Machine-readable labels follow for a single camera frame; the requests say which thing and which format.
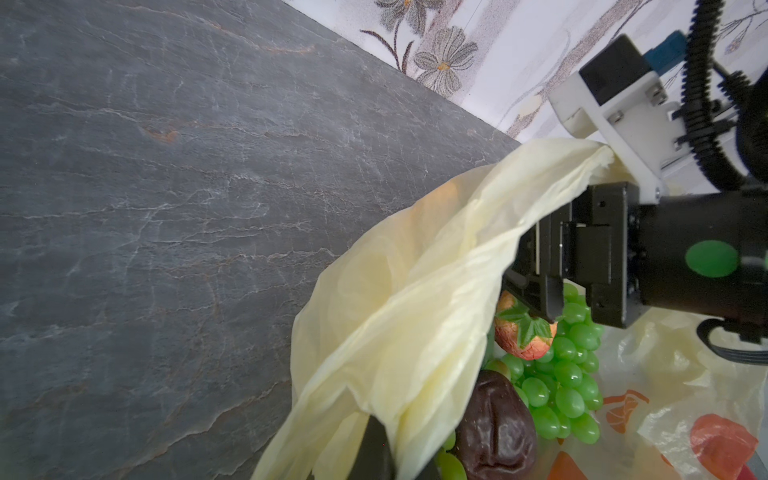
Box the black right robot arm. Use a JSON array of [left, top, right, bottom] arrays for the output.
[[502, 65, 767, 342]]

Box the green fake grape bunch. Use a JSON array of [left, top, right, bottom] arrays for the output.
[[484, 284, 604, 444]]

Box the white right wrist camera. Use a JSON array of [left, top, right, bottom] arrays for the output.
[[548, 31, 690, 205]]

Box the dark brown fake fruit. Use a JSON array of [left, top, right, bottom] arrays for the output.
[[453, 370, 538, 480]]

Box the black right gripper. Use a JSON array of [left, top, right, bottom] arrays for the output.
[[502, 182, 647, 329]]

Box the pale yellow plastic bag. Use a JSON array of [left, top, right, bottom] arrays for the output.
[[254, 139, 767, 479]]

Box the fake red strawberry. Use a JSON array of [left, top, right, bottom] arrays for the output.
[[494, 291, 557, 361]]

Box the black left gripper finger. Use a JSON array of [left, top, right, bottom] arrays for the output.
[[347, 416, 396, 480]]

